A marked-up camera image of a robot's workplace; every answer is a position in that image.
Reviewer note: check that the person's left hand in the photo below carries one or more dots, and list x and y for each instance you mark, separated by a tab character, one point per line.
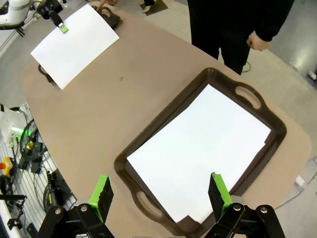
260	42

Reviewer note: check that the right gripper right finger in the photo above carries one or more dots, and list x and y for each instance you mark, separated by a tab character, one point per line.
220	198

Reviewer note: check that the yellow emergency stop button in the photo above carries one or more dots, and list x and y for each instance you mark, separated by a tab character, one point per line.
6	166

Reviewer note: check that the white power adapter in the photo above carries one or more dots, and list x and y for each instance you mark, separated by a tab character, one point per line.
300	182

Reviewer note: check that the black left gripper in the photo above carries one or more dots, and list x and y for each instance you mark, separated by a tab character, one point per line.
50	7

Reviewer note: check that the brown plastic tray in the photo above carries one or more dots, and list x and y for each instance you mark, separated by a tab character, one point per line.
121	171
112	18

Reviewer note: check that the person's right hand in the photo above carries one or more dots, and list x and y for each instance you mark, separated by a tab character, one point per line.
107	2

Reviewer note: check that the person's left forearm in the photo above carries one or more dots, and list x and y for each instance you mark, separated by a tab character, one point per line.
275	19

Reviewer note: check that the person's black sweater torso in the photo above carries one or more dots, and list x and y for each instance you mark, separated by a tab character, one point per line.
218	24

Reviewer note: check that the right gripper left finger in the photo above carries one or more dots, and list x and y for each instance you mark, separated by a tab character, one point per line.
99	198

